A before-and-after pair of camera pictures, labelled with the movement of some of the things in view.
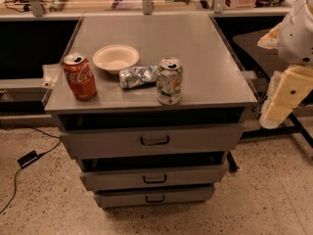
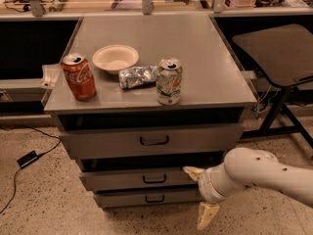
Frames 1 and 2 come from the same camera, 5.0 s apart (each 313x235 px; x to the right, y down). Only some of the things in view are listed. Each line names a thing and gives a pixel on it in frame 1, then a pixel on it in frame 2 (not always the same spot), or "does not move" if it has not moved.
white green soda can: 169,80 does not move
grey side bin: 28,95 does not move
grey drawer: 112,179 does not move
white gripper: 297,39 -> 205,184
